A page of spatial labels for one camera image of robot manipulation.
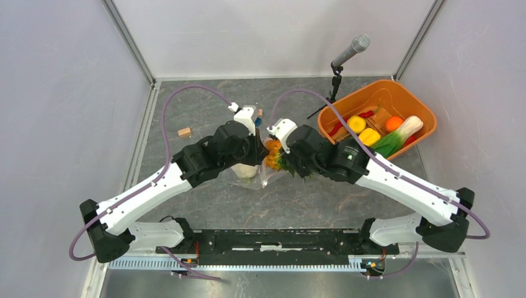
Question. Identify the toy bok choy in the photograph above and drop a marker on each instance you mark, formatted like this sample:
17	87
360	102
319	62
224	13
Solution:
394	141

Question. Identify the toy lemon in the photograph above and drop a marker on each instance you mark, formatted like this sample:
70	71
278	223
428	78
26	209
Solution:
357	124

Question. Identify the toy pineapple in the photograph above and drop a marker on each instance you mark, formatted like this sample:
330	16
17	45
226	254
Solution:
275	159

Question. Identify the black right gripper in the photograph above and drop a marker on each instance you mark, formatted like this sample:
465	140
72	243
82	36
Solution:
289	157

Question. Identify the red toy tomato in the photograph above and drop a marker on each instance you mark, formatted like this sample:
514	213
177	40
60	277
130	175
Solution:
409	141

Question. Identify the toy cauliflower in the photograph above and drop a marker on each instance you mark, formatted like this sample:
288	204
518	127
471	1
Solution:
245	171

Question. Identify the clear pink-dotted zip bag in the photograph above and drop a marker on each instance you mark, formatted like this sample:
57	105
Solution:
262	179

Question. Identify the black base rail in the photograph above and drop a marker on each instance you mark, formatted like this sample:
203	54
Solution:
326	246

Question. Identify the toy orange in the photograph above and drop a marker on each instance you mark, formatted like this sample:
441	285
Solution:
393	123

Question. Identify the red toy chili pepper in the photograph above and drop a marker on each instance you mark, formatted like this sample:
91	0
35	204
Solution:
339	125

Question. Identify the blue lego brick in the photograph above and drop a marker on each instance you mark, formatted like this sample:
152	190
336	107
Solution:
258	122

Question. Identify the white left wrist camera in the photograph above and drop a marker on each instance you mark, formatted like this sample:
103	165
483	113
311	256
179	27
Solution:
244	115

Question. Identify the grey microphone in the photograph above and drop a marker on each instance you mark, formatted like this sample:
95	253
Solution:
358	45

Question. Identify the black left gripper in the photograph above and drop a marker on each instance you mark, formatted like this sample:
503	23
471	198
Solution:
259	149

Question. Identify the wooden block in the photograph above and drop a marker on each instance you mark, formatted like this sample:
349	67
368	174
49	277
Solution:
185	132

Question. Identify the yellow toy banana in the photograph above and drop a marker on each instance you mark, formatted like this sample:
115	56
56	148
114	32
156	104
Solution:
369	136

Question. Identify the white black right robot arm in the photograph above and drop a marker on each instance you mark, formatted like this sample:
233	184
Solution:
440	215

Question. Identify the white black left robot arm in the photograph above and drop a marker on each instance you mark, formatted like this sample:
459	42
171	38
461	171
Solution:
113	226

